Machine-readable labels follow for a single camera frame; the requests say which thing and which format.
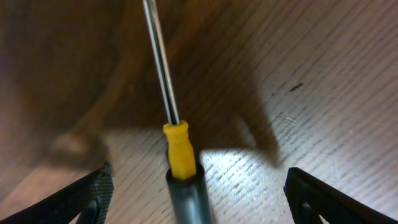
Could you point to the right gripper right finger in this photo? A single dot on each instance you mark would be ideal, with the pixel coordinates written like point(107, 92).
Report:
point(313, 201)

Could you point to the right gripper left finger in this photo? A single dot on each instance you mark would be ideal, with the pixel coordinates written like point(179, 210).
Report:
point(87, 200)

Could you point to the black yellow screwdriver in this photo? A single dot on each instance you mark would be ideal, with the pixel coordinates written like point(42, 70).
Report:
point(186, 177)

